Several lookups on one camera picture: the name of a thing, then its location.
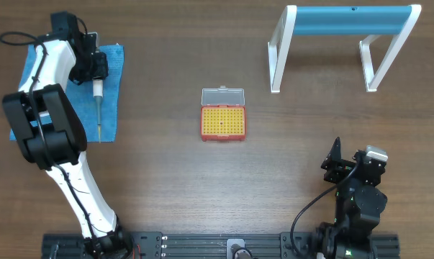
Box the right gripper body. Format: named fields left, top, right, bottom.
left=350, top=150, right=387, bottom=187

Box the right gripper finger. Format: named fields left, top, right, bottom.
left=320, top=136, right=356, bottom=185

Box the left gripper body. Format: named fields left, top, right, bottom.
left=81, top=51, right=110, bottom=82

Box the white pipette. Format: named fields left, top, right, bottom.
left=91, top=78, right=105, bottom=144

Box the blue cloth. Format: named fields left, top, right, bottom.
left=9, top=43, right=125, bottom=144

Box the red and yellow tip box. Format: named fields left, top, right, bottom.
left=200, top=85, right=248, bottom=143

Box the white and blue stand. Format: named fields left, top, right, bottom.
left=267, top=4, right=423, bottom=94

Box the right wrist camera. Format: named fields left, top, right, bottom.
left=365, top=145, right=389, bottom=163

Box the mounting rail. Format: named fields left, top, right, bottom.
left=41, top=231, right=401, bottom=259

